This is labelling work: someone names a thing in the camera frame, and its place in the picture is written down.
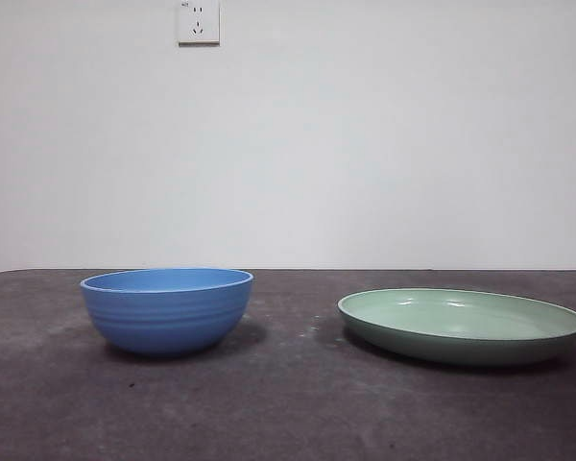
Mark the green shallow plate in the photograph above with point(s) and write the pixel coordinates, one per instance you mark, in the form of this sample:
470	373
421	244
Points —
461	348

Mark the blue ribbed bowl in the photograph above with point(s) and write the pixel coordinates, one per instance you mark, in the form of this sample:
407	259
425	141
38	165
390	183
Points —
168	317

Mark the white wall socket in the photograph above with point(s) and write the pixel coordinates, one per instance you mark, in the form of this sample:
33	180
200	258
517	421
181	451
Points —
199	26

